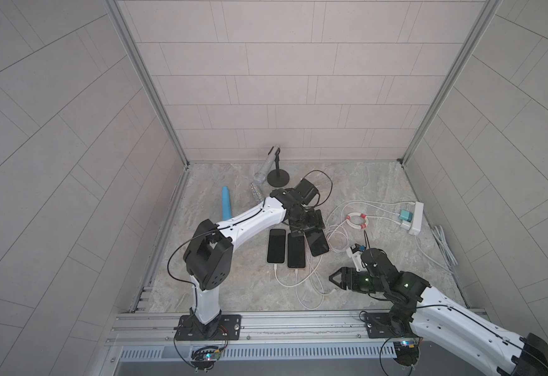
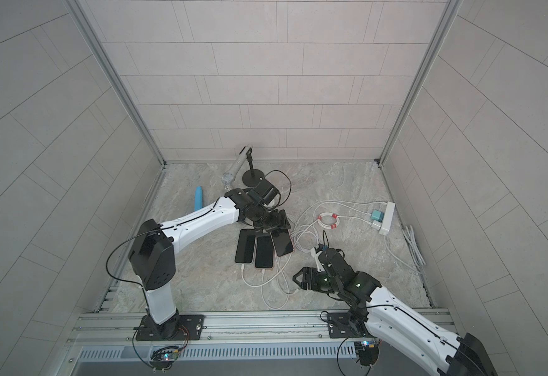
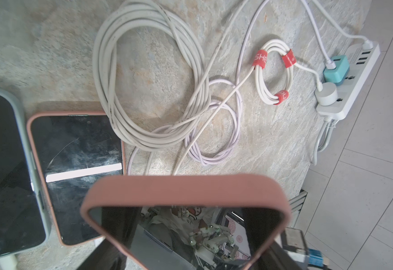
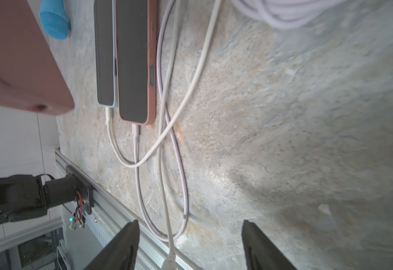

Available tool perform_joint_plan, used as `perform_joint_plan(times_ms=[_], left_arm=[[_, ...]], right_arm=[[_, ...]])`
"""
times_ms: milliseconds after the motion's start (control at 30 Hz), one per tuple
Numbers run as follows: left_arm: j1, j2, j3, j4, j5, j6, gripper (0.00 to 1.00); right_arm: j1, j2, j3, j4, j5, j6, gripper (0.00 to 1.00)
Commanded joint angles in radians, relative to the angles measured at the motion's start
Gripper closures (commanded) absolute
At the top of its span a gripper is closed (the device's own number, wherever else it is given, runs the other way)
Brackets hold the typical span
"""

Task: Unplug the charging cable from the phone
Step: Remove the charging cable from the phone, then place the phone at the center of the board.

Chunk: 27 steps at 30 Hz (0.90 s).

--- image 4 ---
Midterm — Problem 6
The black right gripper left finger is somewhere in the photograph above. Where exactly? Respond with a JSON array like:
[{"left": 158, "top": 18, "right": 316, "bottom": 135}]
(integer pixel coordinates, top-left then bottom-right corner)
[{"left": 85, "top": 220, "right": 140, "bottom": 270}]

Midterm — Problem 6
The phone with pink case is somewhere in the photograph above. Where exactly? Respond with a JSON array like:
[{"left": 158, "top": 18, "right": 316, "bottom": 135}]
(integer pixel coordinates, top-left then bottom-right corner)
[{"left": 114, "top": 0, "right": 158, "bottom": 126}]

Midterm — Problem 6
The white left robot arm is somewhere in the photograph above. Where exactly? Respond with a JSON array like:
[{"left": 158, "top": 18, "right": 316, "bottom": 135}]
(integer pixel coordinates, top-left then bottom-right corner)
[{"left": 0, "top": 174, "right": 76, "bottom": 225}]

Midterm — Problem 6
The phone with grey case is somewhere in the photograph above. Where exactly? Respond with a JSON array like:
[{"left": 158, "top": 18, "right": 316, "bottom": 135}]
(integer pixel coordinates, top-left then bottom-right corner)
[{"left": 94, "top": 0, "right": 118, "bottom": 108}]

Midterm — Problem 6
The white charging cable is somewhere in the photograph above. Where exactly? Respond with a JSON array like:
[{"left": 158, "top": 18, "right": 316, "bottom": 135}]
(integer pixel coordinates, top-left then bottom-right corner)
[{"left": 104, "top": 0, "right": 222, "bottom": 270}]

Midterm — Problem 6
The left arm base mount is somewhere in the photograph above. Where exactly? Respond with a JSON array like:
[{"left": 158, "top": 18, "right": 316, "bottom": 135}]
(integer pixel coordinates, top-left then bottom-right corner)
[{"left": 66, "top": 165, "right": 94, "bottom": 230}]

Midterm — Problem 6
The aluminium front rail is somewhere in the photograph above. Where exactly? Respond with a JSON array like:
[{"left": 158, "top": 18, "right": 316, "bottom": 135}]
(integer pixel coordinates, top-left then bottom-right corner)
[{"left": 0, "top": 148, "right": 204, "bottom": 270}]

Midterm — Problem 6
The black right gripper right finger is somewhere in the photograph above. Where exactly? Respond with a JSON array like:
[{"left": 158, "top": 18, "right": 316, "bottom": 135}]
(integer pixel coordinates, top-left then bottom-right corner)
[{"left": 241, "top": 220, "right": 297, "bottom": 270}]

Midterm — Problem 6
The white power strip cord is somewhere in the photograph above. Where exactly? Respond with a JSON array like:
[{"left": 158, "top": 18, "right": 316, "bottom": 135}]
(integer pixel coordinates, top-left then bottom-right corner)
[{"left": 231, "top": 0, "right": 346, "bottom": 30}]

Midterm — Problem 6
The lilac charging cable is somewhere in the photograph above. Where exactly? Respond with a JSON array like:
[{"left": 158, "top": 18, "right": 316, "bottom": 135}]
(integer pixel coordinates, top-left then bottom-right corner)
[{"left": 132, "top": 0, "right": 189, "bottom": 243}]

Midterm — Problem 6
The blue microphone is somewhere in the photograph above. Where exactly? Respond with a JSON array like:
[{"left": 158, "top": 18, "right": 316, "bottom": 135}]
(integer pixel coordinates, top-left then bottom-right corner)
[{"left": 39, "top": 0, "right": 70, "bottom": 40}]

